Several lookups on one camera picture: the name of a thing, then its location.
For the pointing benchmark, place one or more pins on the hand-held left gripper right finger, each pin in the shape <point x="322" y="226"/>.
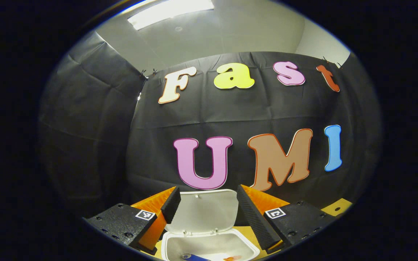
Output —
<point x="254" y="219"/>

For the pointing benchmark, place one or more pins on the orange paper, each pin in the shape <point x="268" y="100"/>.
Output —
<point x="232" y="258"/>

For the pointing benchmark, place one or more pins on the white desktop garbage bin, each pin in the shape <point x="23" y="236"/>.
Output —
<point x="205" y="212"/>

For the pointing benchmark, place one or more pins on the black backdrop cloth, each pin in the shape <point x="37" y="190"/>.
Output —
<point x="85" y="127"/>

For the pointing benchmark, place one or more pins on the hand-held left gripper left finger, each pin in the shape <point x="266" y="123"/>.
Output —
<point x="172" y="204"/>

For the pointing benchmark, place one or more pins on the ceiling light panel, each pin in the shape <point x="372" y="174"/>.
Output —
<point x="169" y="12"/>

